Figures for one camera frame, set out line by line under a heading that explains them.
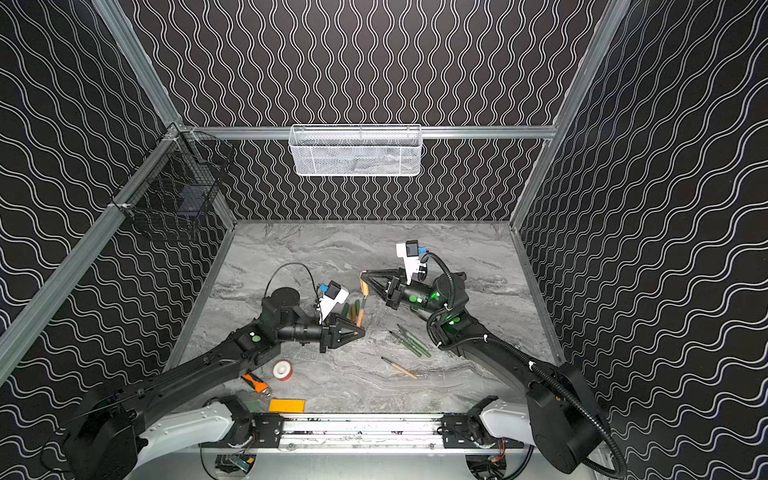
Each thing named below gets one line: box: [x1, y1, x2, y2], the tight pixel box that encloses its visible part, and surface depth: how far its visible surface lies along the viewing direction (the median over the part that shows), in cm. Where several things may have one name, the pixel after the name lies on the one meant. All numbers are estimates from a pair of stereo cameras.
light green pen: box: [405, 332, 432, 358], surface depth 91 cm
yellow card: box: [268, 399, 307, 413], surface depth 80 cm
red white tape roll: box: [272, 359, 294, 382], surface depth 84 cm
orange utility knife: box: [240, 372, 271, 397], surface depth 83 cm
